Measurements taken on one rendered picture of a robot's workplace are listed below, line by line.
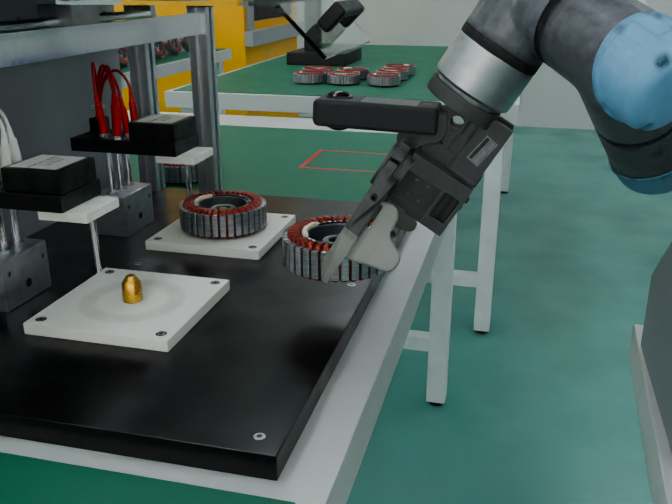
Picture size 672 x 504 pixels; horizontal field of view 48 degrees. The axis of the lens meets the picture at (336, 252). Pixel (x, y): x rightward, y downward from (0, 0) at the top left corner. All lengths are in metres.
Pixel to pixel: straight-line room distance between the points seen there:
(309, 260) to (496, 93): 0.22
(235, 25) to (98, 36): 3.53
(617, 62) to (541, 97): 5.43
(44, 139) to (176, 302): 0.39
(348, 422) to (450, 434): 1.35
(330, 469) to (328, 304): 0.25
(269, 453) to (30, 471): 0.18
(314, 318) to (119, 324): 0.19
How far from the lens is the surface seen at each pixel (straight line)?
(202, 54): 1.14
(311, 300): 0.79
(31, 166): 0.77
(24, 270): 0.84
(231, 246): 0.92
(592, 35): 0.59
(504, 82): 0.65
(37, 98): 1.07
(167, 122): 0.96
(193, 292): 0.79
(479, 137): 0.68
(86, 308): 0.78
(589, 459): 1.96
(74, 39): 0.86
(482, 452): 1.92
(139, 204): 1.03
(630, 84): 0.57
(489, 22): 0.65
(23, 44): 0.79
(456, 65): 0.65
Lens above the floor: 1.09
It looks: 20 degrees down
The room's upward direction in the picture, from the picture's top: straight up
